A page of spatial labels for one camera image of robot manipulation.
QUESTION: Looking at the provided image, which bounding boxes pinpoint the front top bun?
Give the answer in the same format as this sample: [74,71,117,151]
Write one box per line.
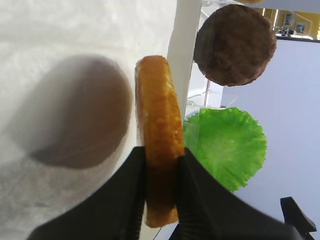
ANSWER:
[237,0,264,4]

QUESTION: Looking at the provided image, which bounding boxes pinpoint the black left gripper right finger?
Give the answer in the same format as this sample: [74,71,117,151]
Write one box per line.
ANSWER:
[170,148,317,240]

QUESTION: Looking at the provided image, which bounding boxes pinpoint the right clear acrylic rack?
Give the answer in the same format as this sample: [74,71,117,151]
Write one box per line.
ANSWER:
[184,0,238,120]

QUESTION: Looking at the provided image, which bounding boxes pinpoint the bun slice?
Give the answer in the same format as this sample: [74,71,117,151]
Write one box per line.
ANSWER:
[135,55,185,228]

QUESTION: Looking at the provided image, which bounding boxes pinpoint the white parchment paper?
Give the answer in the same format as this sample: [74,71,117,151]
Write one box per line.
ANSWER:
[0,0,177,240]

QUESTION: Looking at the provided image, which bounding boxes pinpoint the green lettuce leaf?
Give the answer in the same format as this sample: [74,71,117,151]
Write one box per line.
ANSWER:
[183,107,267,192]

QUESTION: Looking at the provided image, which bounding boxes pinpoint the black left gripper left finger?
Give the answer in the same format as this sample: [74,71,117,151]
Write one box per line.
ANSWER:
[28,147,146,240]

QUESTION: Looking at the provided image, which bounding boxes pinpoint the front brown meat patty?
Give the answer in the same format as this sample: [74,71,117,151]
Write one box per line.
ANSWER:
[193,3,278,88]

